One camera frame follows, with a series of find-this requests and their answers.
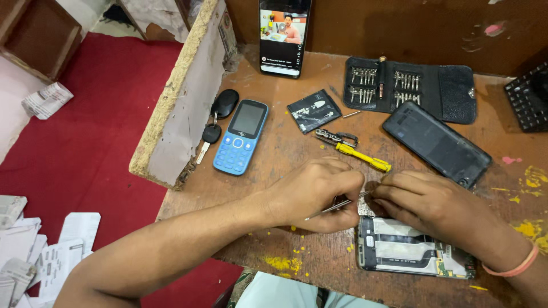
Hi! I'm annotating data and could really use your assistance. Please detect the opened smartphone with bare frame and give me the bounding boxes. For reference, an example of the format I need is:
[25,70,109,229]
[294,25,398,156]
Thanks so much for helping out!
[356,214,477,280]

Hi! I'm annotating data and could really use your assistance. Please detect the black car key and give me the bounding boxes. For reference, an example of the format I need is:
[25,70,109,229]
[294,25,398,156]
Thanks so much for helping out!
[195,111,223,166]

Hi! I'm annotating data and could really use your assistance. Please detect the metal tweezers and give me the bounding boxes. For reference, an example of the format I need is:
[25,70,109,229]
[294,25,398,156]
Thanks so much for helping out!
[303,190,373,222]

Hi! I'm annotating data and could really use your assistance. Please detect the folded newspaper piece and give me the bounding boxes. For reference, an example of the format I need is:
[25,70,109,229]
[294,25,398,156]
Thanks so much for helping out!
[21,82,74,121]

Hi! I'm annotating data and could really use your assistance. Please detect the wooden partition board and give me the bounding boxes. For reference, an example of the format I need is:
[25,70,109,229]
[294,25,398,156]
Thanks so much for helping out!
[129,0,239,191]

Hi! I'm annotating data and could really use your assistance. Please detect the yellow screwdriver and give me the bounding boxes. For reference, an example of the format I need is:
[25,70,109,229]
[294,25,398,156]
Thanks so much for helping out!
[321,142,393,173]

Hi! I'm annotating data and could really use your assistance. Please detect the black leather bit case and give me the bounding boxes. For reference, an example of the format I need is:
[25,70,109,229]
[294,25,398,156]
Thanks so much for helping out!
[343,56,478,125]

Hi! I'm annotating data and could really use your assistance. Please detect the black foil packet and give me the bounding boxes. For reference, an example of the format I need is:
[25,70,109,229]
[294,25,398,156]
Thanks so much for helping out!
[286,88,343,135]

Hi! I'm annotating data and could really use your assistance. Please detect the black oval key fob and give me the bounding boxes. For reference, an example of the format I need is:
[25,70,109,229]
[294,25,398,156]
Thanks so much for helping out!
[210,88,240,120]

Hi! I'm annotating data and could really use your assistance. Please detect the light blue trousers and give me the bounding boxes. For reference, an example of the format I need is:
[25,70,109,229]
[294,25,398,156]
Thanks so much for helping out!
[226,269,388,308]

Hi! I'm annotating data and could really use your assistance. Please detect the red carpet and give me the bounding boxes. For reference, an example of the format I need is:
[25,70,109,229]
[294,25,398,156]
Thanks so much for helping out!
[0,32,245,308]

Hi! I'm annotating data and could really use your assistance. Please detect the set of silver screwdriver bits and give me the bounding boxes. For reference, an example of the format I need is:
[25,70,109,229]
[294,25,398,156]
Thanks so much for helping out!
[348,66,422,108]

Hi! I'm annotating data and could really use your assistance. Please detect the person's right hand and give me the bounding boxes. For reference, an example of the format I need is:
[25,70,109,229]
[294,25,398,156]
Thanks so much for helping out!
[370,171,516,258]

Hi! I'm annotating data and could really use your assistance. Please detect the brown wooden box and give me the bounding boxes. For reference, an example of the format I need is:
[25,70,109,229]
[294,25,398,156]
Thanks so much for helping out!
[0,0,83,84]

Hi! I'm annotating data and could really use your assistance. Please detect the copper screwdriver handle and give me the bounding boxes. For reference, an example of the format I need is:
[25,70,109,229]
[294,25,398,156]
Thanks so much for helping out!
[376,56,388,100]

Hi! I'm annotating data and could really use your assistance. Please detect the black phone back cover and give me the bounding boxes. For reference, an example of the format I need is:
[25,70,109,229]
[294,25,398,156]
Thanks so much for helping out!
[381,100,493,190]

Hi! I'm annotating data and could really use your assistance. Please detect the person's left hand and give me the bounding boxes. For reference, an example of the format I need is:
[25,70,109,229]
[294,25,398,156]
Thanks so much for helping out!
[266,156,365,234]

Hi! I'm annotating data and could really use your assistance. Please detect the black smartphone standing upright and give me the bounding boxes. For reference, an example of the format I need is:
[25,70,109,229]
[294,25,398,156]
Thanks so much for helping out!
[258,0,313,79]

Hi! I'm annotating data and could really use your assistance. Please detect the orange wristband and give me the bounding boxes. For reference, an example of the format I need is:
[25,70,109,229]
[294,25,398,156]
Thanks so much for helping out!
[481,243,539,278]

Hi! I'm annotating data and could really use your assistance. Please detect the blue keypad phone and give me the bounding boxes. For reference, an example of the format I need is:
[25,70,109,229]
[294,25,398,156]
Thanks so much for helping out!
[212,99,269,176]

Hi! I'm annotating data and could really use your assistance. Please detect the heap of newspaper pieces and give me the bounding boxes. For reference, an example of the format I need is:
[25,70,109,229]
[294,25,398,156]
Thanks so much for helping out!
[0,194,102,308]

